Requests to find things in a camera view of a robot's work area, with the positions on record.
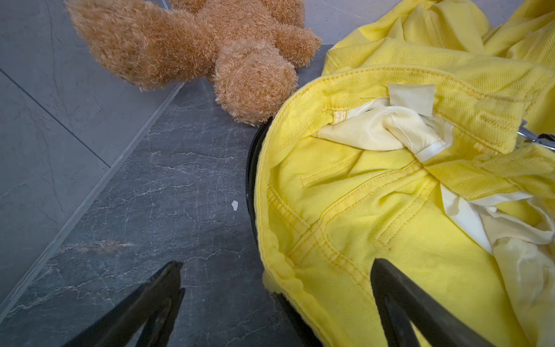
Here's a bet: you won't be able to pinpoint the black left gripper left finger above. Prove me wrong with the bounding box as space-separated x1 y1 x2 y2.
65 260 186 346

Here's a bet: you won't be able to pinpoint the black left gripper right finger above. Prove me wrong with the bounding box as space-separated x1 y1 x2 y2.
370 258 492 346

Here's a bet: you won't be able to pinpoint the yellow trousers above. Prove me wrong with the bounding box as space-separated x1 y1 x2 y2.
254 1 554 346

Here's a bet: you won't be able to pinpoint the brown teddy bear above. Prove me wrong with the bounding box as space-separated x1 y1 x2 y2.
66 1 321 126

